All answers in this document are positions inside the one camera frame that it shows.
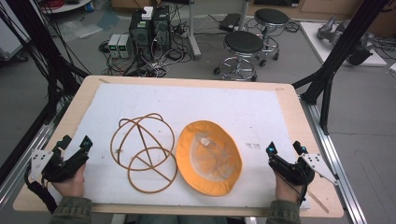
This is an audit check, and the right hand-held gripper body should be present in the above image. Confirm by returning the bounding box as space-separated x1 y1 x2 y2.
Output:
267 152 340 187

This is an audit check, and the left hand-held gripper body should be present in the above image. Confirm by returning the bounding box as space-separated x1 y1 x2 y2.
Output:
29 145 91 184

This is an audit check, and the brown wire hat frame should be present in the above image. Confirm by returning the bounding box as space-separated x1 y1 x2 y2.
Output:
109 112 178 195

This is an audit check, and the orange bucket hat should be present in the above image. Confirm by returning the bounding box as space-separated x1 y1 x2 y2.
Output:
175 119 244 197

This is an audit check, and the person's left hand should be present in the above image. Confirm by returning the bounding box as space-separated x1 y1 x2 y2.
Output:
51 163 87 199

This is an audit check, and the person's right hand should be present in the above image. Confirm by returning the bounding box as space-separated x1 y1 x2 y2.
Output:
275 172 308 205

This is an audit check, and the wooden strip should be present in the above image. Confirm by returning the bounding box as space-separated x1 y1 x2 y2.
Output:
305 189 331 215

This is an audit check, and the white foam mat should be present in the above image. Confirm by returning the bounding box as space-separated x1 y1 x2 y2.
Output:
49 81 311 210

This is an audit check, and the grey power supply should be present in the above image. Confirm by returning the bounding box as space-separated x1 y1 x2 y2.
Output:
107 33 122 59
118 34 134 60

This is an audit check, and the white board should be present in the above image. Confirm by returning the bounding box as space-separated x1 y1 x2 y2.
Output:
300 21 389 68

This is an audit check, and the large black round stool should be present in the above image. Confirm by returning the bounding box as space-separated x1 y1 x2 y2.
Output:
213 30 265 83

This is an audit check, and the grey case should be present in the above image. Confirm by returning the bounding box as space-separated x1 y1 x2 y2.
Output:
0 18 31 63

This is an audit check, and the black computer tower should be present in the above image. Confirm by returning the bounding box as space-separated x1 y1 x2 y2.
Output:
151 5 173 52
128 10 154 61

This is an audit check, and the small black round stool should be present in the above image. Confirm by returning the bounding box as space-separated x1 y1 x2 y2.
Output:
253 7 290 68

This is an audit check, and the black flat box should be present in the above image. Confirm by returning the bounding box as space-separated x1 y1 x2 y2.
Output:
219 12 243 33

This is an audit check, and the white round table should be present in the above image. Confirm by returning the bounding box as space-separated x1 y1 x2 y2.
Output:
39 0 93 15

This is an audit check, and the white box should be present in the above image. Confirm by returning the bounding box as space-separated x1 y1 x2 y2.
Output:
141 6 155 21

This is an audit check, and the aluminium rail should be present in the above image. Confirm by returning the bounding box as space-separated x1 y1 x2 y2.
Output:
299 98 369 224
0 120 58 210

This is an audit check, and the black frame stand with cables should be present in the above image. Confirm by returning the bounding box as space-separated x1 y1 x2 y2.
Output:
0 0 92 126

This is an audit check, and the black metal frame stand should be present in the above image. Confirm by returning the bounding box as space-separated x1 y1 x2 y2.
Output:
291 0 390 135

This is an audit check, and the tangle of floor cables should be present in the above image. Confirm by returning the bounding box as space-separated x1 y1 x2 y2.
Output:
98 21 193 78

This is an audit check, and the grey metal post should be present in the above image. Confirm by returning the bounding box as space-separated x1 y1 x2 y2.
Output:
186 0 203 61

